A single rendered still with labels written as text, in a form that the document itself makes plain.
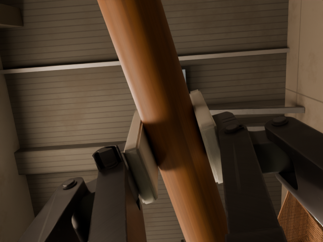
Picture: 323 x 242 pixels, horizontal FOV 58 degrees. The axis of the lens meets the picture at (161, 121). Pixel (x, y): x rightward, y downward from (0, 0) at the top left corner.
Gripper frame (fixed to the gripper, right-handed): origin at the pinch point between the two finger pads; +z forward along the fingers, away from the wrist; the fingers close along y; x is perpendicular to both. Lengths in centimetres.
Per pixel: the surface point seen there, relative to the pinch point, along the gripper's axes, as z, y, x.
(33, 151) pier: 313, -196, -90
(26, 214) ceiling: 304, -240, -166
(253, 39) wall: 338, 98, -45
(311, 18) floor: 285, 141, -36
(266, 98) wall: 334, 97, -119
